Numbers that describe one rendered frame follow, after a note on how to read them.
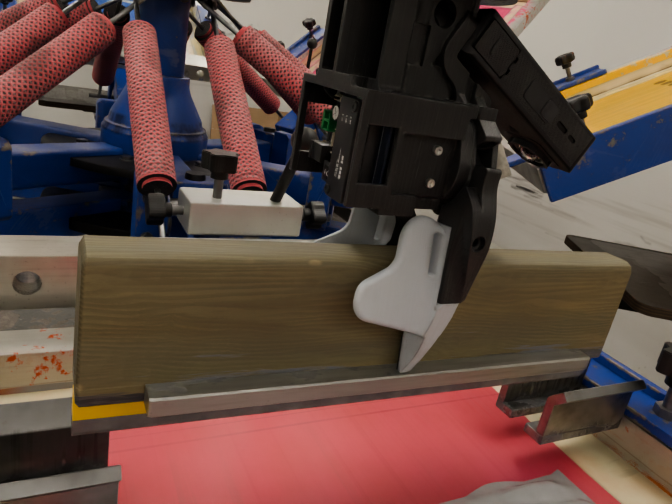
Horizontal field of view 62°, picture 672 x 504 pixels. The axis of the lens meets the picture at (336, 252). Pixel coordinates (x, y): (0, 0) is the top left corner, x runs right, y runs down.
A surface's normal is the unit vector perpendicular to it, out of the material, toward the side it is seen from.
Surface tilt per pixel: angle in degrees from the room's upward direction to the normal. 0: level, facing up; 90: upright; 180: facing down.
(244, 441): 0
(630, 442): 90
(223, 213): 90
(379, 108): 90
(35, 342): 0
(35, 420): 45
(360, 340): 90
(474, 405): 0
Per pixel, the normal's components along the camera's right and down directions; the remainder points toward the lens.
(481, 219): 0.46, 0.17
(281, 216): 0.43, 0.37
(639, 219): -0.88, 0.00
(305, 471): 0.18, -0.93
